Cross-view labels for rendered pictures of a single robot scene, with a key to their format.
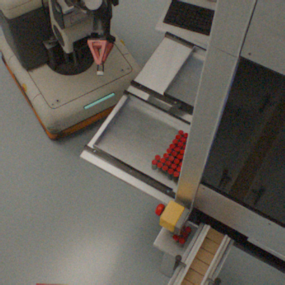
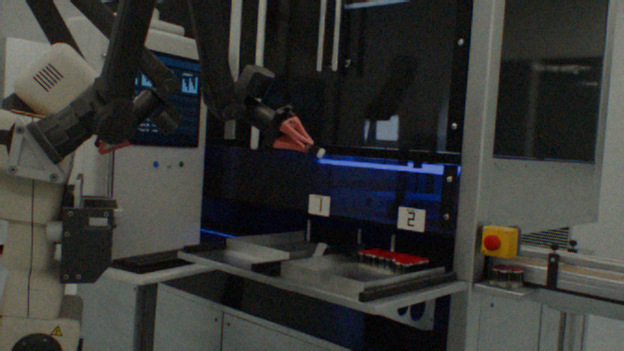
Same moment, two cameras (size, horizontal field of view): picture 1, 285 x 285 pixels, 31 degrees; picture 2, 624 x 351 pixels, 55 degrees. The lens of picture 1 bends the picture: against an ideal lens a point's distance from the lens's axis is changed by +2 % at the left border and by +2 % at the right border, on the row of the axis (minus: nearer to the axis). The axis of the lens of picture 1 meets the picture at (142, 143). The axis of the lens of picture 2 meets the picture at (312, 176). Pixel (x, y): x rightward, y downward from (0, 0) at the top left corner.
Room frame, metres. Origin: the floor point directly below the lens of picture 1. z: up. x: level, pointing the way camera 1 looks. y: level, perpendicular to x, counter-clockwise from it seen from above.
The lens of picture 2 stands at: (0.66, 1.48, 1.21)
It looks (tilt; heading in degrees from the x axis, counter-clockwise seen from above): 3 degrees down; 284
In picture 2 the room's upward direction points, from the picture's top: 4 degrees clockwise
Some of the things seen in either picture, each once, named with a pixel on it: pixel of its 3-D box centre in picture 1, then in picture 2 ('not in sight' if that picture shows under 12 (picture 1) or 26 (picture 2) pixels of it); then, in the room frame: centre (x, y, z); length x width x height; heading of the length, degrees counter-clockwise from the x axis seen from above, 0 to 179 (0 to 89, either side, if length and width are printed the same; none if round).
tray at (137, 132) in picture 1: (149, 141); (364, 270); (0.87, -0.03, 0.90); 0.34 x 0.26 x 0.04; 61
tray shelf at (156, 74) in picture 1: (180, 116); (323, 267); (1.00, -0.14, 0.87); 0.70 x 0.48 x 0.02; 152
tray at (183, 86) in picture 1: (216, 88); (297, 245); (1.12, -0.28, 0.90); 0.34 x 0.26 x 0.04; 62
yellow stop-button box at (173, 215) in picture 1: (173, 217); (500, 240); (0.55, -0.11, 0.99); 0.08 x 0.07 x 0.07; 62
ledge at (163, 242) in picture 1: (179, 238); (509, 289); (0.51, -0.14, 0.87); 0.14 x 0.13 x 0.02; 62
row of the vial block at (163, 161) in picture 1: (170, 151); (384, 264); (0.83, -0.10, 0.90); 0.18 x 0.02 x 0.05; 151
